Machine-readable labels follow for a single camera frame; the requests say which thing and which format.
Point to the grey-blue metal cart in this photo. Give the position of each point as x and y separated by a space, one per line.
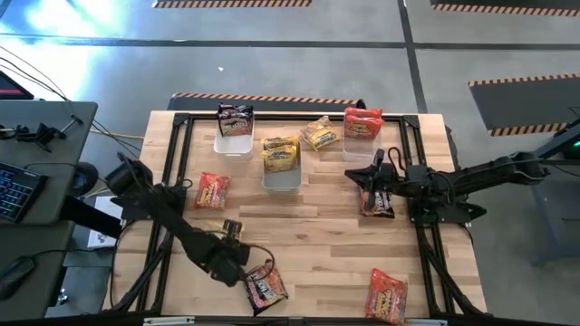
555 208

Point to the grey plastic bin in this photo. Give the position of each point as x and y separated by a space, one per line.
281 181

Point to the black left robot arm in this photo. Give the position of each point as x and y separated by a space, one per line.
172 217

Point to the black flat bar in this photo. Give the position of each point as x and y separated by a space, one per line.
90 217

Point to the white plastic bin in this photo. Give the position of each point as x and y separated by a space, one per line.
233 147

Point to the black clamp mount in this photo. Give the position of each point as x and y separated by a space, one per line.
45 135

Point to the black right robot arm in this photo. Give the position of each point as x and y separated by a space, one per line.
476 174

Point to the clear plastic bin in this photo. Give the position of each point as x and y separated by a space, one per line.
362 151

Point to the dark monitor screen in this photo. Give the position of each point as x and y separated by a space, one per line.
11 90

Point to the black caster wheel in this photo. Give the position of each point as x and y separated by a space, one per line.
62 297

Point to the grey side desk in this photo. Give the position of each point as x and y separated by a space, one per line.
54 149

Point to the backlit black keyboard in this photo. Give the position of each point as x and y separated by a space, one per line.
18 192

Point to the black computer mouse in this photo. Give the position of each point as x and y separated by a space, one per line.
16 276

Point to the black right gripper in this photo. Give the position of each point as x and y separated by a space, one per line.
392 179

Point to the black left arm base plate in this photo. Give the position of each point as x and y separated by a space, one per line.
136 213

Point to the round black object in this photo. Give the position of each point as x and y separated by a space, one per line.
84 179

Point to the black device with green light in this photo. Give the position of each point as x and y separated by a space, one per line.
574 146

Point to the black hazard-striped floor mat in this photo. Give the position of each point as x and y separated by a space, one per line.
226 3
521 106
498 4
272 105

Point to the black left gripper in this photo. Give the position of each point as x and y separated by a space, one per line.
234 256

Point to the small black device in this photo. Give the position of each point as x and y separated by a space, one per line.
18 132

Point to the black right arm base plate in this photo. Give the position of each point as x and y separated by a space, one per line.
453 213

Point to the white printed paper sheet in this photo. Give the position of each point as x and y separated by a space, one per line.
102 237

